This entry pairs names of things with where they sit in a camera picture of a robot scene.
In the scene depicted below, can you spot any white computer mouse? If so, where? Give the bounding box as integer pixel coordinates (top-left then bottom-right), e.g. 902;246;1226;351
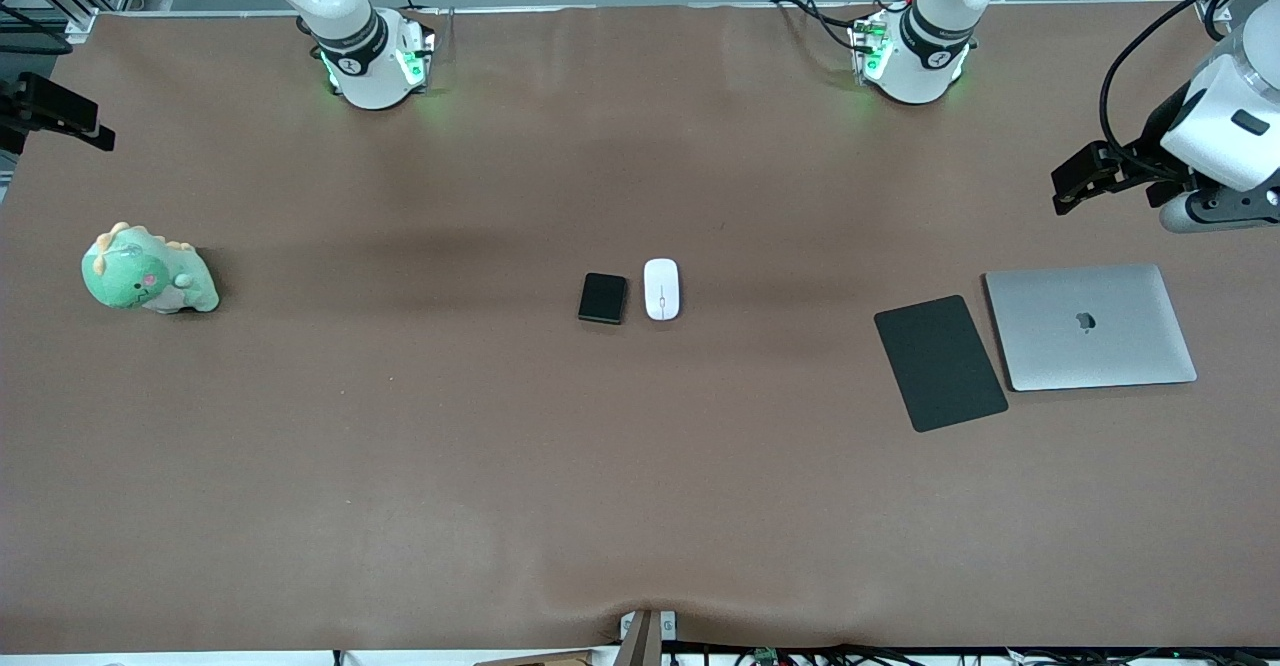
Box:
643;258;683;323

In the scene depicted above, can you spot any black smartphone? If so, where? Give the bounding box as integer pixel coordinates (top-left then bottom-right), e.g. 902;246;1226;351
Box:
577;272;630;326

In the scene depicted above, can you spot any black mouse pad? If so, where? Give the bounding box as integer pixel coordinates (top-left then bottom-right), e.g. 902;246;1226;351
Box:
873;294;1010;435

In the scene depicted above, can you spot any silver laptop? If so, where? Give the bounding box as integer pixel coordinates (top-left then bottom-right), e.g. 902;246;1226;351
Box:
982;263;1199;393

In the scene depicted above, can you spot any green dinosaur plush toy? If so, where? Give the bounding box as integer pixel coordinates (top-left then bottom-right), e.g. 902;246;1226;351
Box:
81;222;221;316

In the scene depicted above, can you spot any brown table cloth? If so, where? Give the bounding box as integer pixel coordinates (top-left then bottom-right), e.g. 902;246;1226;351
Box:
0;3;1280;653

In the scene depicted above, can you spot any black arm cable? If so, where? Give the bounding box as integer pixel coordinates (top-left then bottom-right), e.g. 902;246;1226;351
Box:
1098;0;1263;183

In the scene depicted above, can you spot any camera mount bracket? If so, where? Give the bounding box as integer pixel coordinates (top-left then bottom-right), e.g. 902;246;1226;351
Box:
618;608;678;666

